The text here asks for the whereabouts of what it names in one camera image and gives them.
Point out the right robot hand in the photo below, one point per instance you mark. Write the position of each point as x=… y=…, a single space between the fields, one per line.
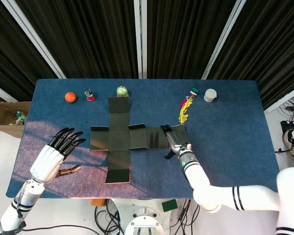
x=177 y=143

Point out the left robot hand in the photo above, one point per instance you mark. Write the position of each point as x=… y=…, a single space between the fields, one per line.
x=47 y=160

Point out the black foldable cardboard box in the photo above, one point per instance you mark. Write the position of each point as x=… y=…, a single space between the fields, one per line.
x=118 y=139

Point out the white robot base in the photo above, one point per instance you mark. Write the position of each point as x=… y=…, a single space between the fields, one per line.
x=144 y=218

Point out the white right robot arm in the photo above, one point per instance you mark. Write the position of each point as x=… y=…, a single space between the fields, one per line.
x=250 y=198

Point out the blue cloth-covered table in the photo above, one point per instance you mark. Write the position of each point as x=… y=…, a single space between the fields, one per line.
x=223 y=151

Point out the brown cardboard carton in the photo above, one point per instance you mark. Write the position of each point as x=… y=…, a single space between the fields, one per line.
x=2 y=115

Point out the yellow feather shuttlecock toy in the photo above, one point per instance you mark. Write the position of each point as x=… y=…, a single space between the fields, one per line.
x=183 y=111

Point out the small green toy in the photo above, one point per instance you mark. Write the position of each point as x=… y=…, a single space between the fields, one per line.
x=20 y=117

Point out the green block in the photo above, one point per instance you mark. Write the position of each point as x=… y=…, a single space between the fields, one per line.
x=169 y=205

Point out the orange block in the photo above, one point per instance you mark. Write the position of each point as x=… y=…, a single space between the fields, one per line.
x=98 y=202

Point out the orange ball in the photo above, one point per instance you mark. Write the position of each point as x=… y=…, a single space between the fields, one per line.
x=70 y=97

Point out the green nesting doll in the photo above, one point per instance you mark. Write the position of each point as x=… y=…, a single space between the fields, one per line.
x=122 y=91

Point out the small figure on red base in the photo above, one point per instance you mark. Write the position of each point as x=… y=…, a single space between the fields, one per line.
x=89 y=95

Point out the black case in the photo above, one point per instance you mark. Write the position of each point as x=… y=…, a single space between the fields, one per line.
x=287 y=124

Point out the black pleated curtain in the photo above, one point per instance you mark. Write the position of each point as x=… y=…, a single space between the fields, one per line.
x=93 y=36

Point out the white frame post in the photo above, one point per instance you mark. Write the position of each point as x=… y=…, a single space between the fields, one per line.
x=36 y=39
x=2 y=91
x=284 y=98
x=223 y=39
x=140 y=39

